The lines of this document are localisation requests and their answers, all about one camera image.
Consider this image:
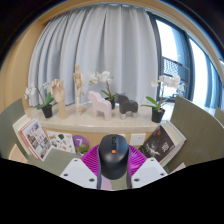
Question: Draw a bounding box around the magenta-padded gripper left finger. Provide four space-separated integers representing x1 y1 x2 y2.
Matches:
59 145 102 190

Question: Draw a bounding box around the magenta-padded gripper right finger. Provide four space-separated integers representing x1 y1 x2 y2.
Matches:
126 146 169 190

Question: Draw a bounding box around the black computer mouse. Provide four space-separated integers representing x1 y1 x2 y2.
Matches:
97 133 131 181

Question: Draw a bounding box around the small succulent in white pot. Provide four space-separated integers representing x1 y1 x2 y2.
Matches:
78 143 90 156

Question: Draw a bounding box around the black cover book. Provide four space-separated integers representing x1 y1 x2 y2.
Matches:
138 125 177 164

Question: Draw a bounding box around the white sticker picture card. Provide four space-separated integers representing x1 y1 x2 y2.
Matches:
46 129 76 154

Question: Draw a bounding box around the wooden ledge shelf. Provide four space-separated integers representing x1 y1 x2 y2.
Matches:
24 103 174 149

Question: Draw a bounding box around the red-edged picture book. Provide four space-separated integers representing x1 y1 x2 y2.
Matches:
18 118 53 163

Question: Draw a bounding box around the white orchid in black pot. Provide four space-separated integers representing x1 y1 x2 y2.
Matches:
88 70 117 110
141 73 186 124
23 82 56 119

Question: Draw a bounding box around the green felt partition panel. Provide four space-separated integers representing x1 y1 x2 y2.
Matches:
165 96 224 173
0 98 26 159

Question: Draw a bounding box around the dark grey horse figurine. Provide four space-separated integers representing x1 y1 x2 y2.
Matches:
114 92 139 120

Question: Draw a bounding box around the pink horse figurine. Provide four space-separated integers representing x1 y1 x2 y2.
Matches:
87 90 113 121

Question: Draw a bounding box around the thick white book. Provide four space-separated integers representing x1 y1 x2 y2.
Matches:
12 114 34 148

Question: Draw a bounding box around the wooden artist mannequin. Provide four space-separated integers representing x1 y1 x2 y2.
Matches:
72 63 87 116

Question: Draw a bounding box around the dark-framed window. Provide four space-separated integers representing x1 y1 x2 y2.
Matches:
146 13 224 111

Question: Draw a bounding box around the light grey curtain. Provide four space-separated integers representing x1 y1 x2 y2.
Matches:
28 3 159 108

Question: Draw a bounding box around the white wall socket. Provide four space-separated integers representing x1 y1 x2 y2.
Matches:
129 133 147 147

